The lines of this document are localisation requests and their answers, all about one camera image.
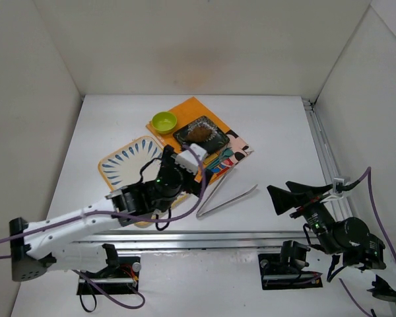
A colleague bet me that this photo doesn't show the silver metal tongs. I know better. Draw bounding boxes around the silver metal tongs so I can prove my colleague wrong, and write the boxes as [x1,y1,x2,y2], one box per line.
[195,168,258,220]

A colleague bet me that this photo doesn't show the brown croissant bread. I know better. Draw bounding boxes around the brown croissant bread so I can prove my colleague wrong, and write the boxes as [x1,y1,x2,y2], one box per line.
[185,126,213,143]

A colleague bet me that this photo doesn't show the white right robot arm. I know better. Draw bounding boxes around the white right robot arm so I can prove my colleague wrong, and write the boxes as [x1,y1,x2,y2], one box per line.
[267,181,396,302]

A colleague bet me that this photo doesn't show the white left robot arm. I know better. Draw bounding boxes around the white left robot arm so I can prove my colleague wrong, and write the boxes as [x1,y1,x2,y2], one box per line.
[9,143,212,282]

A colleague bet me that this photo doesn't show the green small bowl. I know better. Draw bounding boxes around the green small bowl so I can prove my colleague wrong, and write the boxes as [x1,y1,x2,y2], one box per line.
[151,112,178,135]

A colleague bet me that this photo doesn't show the teal plastic fork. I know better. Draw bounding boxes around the teal plastic fork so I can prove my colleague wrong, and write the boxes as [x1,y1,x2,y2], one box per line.
[205,147,232,174]

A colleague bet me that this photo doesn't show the orange cartoon placemat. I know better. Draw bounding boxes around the orange cartoon placemat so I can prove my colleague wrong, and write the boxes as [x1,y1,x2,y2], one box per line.
[146,97,253,184]

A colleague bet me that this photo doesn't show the black floral square plate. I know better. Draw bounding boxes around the black floral square plate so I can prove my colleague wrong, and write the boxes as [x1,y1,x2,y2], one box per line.
[173,116,230,155]

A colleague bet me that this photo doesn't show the teal plastic spoon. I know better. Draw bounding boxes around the teal plastic spoon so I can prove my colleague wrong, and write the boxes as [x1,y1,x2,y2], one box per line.
[205,147,234,174]

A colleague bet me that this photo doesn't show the white blue-patterned rectangular plate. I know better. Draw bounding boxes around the white blue-patterned rectangular plate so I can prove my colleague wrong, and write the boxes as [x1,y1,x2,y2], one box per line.
[98,136,178,220]

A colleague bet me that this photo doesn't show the aluminium frame rail right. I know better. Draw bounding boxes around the aluminium frame rail right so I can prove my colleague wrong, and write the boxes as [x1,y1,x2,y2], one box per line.
[302,97,396,317]

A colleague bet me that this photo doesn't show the aluminium frame rail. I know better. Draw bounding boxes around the aluminium frame rail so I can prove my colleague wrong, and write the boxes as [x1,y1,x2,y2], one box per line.
[302,97,396,317]
[69,230,317,254]

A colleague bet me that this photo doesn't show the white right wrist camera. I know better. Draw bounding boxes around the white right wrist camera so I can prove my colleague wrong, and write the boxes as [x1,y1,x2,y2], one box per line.
[323,176,350,201]

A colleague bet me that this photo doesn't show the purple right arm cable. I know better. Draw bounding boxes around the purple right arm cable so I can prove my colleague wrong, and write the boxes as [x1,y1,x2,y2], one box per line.
[336,166,396,317]

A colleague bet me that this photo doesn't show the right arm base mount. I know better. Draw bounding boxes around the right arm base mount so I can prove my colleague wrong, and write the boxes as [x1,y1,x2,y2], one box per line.
[258,240,323,291]

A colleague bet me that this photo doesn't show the aluminium frame rail front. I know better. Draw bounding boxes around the aluminium frame rail front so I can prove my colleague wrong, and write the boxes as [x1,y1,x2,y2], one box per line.
[69,230,317,254]

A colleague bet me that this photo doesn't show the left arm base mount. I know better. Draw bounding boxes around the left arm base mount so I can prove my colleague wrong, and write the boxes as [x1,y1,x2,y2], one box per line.
[82,255,141,295]

